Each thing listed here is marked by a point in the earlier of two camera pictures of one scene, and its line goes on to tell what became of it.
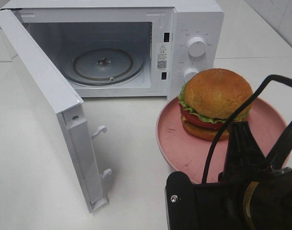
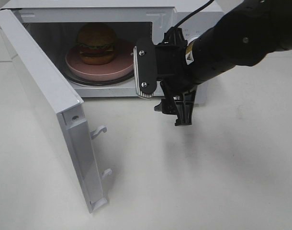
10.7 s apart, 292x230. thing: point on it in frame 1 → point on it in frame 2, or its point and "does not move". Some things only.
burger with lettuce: (209, 98) → (96, 41)
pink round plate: (266, 124) → (122, 66)
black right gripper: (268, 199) → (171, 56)
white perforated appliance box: (61, 94) does not move
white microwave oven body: (127, 48) does not move
